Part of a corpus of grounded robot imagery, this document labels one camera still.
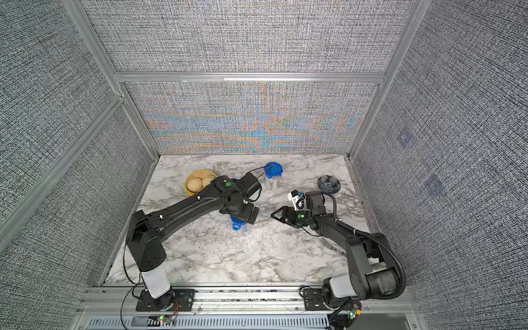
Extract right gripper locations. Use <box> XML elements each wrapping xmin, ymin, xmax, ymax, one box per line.
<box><xmin>271</xmin><ymin>206</ymin><xmax>314</xmax><ymax>227</ymax></box>

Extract clear container front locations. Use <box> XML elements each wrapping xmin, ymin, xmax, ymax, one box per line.
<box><xmin>233</xmin><ymin>224</ymin><xmax>252</xmax><ymax>236</ymax></box>

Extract blue lid back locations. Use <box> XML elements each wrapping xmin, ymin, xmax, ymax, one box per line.
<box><xmin>264</xmin><ymin>162</ymin><xmax>284</xmax><ymax>179</ymax></box>

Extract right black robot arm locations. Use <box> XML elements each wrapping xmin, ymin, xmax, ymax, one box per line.
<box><xmin>271</xmin><ymin>191</ymin><xmax>407</xmax><ymax>311</ymax></box>

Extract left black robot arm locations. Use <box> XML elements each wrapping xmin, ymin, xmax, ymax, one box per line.
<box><xmin>125</xmin><ymin>172</ymin><xmax>262</xmax><ymax>312</ymax></box>

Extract dark blue bowl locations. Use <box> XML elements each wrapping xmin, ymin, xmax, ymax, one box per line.
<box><xmin>317</xmin><ymin>175</ymin><xmax>341</xmax><ymax>195</ymax></box>

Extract right steamed bun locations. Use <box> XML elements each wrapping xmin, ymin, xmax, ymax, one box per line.
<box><xmin>202</xmin><ymin>175</ymin><xmax>215</xmax><ymax>188</ymax></box>

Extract steamed bun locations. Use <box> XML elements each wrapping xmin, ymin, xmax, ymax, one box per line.
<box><xmin>186</xmin><ymin>177</ymin><xmax>203</xmax><ymax>193</ymax></box>
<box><xmin>202</xmin><ymin>175</ymin><xmax>215</xmax><ymax>188</ymax></box>

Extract left steamed bun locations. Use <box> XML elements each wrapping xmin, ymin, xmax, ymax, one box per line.
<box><xmin>186</xmin><ymin>177</ymin><xmax>203</xmax><ymax>193</ymax></box>

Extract yellow bamboo steamer basket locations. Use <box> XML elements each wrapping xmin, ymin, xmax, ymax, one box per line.
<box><xmin>185</xmin><ymin>169</ymin><xmax>217</xmax><ymax>196</ymax></box>

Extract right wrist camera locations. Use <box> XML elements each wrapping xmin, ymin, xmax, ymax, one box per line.
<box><xmin>287</xmin><ymin>190</ymin><xmax>305</xmax><ymax>210</ymax></box>

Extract green handled fork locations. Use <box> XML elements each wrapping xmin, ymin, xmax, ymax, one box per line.
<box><xmin>320</xmin><ymin>237</ymin><xmax>346</xmax><ymax>256</ymax></box>

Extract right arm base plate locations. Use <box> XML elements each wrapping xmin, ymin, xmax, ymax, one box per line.
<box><xmin>298</xmin><ymin>286</ymin><xmax>362</xmax><ymax>312</ymax></box>

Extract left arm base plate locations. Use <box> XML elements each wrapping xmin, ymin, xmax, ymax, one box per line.
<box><xmin>136</xmin><ymin>289</ymin><xmax>196</xmax><ymax>312</ymax></box>

